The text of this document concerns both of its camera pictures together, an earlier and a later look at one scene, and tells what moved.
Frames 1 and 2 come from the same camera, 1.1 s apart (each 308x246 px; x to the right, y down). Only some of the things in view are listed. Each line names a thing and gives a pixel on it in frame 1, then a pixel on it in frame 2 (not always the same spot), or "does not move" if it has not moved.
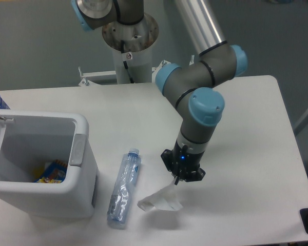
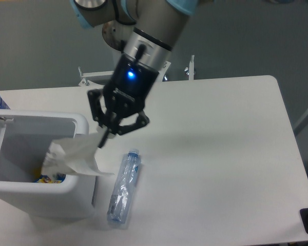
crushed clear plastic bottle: [122, 192] does not move
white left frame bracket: [87, 82] does not move
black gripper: [185, 161] -> [126, 91]
